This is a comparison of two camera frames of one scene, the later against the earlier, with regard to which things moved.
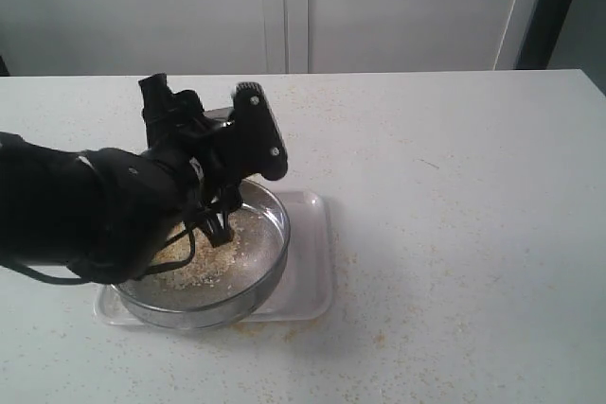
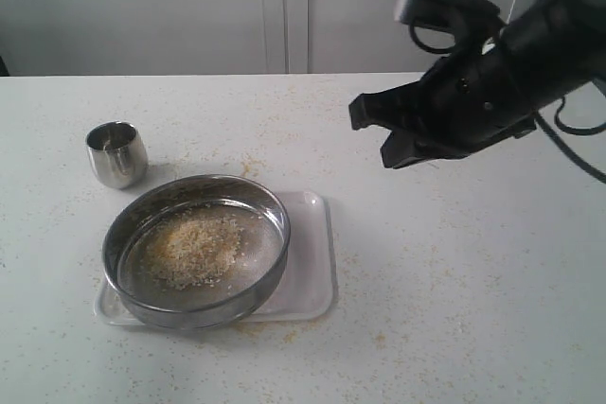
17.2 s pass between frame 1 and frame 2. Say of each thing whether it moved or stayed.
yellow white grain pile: stayed
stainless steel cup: moved
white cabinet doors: stayed
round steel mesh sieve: stayed
